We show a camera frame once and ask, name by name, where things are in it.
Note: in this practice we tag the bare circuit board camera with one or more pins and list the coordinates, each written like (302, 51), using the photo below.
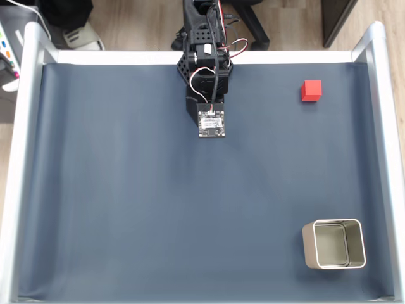
(212, 125)

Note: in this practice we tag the dark wooden cabinet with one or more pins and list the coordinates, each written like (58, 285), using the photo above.
(338, 19)

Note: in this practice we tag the black box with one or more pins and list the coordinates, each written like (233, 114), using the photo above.
(66, 12)

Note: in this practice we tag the square metal tin container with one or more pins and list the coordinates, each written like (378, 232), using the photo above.
(332, 247)

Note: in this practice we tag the red cube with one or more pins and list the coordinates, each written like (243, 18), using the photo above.
(311, 92)

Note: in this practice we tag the blue-grey table mat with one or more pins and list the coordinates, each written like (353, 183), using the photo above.
(158, 190)

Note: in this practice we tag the white metal table frame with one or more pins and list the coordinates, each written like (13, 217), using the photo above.
(126, 57)

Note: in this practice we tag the white device with coloured buttons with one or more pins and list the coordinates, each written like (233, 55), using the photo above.
(12, 28)

